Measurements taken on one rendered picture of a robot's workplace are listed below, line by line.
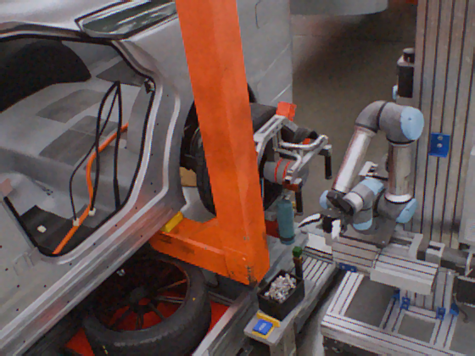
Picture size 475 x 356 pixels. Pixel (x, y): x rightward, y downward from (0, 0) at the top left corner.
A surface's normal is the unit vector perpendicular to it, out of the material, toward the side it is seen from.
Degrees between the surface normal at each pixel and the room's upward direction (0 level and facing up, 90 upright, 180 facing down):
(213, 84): 90
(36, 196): 48
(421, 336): 0
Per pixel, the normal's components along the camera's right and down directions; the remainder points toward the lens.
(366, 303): -0.13, -0.81
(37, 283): 0.83, 0.25
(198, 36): -0.54, 0.54
